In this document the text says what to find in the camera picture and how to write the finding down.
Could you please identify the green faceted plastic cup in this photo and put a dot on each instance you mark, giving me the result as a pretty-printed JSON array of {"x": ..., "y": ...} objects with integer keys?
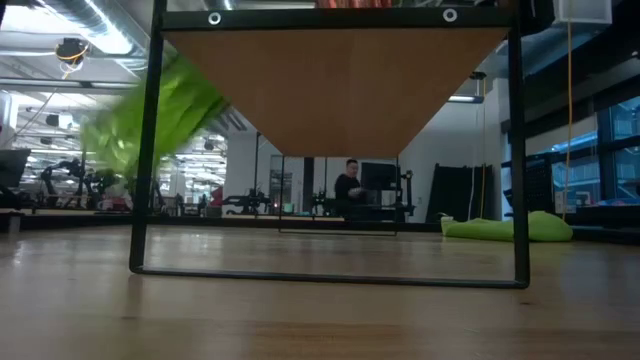
[{"x": 185, "y": 105}]

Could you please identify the black background robot arm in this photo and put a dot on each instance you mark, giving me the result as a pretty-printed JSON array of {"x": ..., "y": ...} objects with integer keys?
[
  {"x": 322, "y": 202},
  {"x": 62, "y": 175},
  {"x": 245, "y": 202}
]

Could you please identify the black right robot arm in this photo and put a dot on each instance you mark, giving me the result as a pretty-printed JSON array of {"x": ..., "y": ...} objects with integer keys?
[{"x": 537, "y": 15}]

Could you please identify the person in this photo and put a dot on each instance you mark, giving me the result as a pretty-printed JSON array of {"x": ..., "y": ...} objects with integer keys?
[{"x": 346, "y": 186}]

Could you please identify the small teal background cup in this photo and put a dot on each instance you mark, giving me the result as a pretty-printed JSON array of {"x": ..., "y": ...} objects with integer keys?
[{"x": 288, "y": 207}]

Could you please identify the black computer monitor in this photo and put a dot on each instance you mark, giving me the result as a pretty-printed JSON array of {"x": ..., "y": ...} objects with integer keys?
[{"x": 378, "y": 176}]

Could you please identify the black equipment stand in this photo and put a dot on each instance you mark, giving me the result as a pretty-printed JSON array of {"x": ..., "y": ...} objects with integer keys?
[{"x": 408, "y": 187}]

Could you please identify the black leaning panels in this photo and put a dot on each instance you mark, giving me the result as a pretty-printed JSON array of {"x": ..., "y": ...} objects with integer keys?
[{"x": 457, "y": 192}]

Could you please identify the ceiling light bar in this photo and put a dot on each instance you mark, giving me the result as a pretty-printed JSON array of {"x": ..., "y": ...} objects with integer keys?
[{"x": 462, "y": 98}]

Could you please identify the green beanbag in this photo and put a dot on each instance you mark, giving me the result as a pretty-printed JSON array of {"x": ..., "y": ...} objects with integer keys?
[{"x": 500, "y": 230}]

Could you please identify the dark tilted monitor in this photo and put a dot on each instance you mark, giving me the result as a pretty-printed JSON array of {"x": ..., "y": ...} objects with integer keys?
[{"x": 12, "y": 167}]

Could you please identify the white ceiling box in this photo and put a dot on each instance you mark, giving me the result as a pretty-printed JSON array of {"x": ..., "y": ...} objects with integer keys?
[{"x": 582, "y": 11}]

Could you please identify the black frame wooden shelf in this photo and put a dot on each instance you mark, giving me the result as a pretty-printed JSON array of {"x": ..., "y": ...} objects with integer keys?
[{"x": 340, "y": 20}]

